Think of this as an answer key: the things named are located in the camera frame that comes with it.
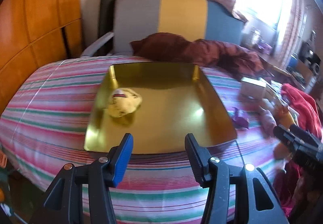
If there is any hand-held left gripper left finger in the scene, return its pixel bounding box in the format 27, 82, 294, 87
30, 133, 134, 224

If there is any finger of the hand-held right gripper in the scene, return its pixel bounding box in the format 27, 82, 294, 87
274, 124, 323, 164

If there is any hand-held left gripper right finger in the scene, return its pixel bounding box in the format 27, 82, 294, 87
185, 133, 290, 224

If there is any yellow printed sock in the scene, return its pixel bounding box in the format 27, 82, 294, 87
108, 88, 143, 118

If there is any gold metal tray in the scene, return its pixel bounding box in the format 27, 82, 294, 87
83, 62, 238, 155

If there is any white cardboard box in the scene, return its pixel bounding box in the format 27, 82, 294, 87
240, 77, 268, 100

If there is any red cloth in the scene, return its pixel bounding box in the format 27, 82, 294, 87
281, 83, 322, 136

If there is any purple wrapper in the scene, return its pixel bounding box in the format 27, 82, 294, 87
228, 107, 250, 129

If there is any wooden desk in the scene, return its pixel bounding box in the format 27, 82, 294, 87
252, 48, 313, 88

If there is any black speaker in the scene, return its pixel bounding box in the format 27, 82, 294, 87
301, 41, 321, 73

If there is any pink green striped bedsheet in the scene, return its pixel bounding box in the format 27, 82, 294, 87
0, 56, 288, 223

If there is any purple container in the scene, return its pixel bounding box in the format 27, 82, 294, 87
259, 43, 273, 54

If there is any maroon blanket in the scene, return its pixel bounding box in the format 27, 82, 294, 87
189, 38, 265, 81

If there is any pink striped curtain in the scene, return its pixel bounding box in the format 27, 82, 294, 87
275, 0, 308, 63

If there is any maroon pillow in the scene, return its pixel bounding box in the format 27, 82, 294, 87
130, 33, 195, 61

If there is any orange wooden wardrobe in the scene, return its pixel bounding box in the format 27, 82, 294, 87
0, 0, 84, 114

